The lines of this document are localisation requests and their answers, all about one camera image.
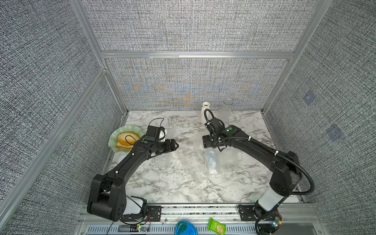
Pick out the blue plastic container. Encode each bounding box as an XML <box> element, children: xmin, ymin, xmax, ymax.
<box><xmin>174</xmin><ymin>220</ymin><xmax>198</xmax><ymax>235</ymax></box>

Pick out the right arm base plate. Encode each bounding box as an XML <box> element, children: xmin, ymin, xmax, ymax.
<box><xmin>237</xmin><ymin>204</ymin><xmax>282</xmax><ymax>222</ymax></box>

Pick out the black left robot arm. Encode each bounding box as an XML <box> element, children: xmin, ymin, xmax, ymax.
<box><xmin>87</xmin><ymin>139</ymin><xmax>179</xmax><ymax>221</ymax></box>

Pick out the bread roll sandwich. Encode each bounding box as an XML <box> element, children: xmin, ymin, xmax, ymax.
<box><xmin>116</xmin><ymin>132</ymin><xmax>140</xmax><ymax>149</ymax></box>

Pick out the green snack packet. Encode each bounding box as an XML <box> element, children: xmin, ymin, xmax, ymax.
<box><xmin>207</xmin><ymin>218</ymin><xmax>226</xmax><ymax>235</ymax></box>

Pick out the clear glass vase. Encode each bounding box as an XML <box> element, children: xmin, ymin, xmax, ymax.
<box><xmin>218</xmin><ymin>99</ymin><xmax>234</xmax><ymax>123</ymax></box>

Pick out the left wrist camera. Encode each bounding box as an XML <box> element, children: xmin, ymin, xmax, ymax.
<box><xmin>143</xmin><ymin>125</ymin><xmax>166</xmax><ymax>142</ymax></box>

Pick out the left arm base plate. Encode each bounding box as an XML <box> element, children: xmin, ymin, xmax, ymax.
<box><xmin>120</xmin><ymin>206</ymin><xmax>162</xmax><ymax>223</ymax></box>

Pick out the green scalloped glass plate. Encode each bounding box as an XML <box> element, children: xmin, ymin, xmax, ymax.
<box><xmin>108</xmin><ymin>125</ymin><xmax>145</xmax><ymax>153</ymax></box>

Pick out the aluminium front rail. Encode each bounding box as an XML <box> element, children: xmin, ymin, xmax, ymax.
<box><xmin>73</xmin><ymin>203</ymin><xmax>330</xmax><ymax>235</ymax></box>

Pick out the bubble blue item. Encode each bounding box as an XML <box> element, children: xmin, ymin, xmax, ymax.
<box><xmin>204</xmin><ymin>148</ymin><xmax>218</xmax><ymax>175</ymax></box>

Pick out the white round lid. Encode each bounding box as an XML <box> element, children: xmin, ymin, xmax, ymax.
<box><xmin>118</xmin><ymin>155</ymin><xmax>126</xmax><ymax>163</ymax></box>

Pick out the white ribbed ceramic vase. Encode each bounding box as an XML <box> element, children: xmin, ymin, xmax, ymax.
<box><xmin>201</xmin><ymin>101</ymin><xmax>210</xmax><ymax>124</ymax></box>

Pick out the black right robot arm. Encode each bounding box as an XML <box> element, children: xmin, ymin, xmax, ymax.
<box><xmin>202</xmin><ymin>109</ymin><xmax>315</xmax><ymax>233</ymax></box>

